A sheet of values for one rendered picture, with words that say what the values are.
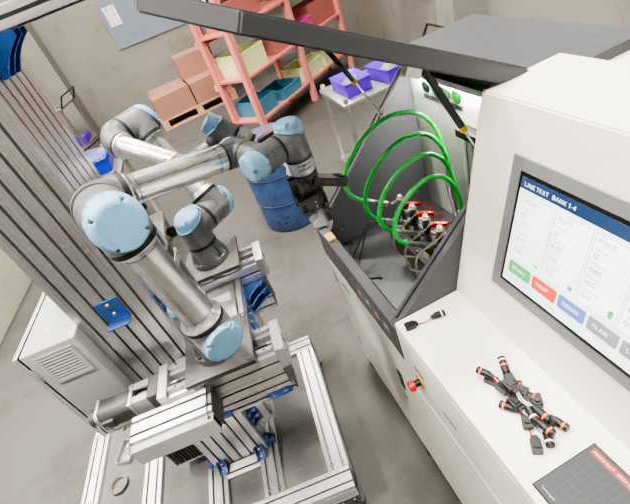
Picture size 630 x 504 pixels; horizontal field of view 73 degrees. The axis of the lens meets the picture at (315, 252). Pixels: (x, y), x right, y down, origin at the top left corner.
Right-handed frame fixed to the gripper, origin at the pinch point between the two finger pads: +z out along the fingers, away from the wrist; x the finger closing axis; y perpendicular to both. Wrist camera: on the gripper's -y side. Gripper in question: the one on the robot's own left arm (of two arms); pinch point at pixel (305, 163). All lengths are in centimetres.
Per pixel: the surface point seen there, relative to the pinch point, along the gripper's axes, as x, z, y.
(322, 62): -511, 36, -57
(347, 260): -0.1, 30.7, 25.8
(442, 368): 58, 47, 23
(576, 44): 26, 46, -64
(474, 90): 16, 32, -44
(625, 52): 34, 55, -66
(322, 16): -521, 10, -109
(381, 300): 25, 39, 25
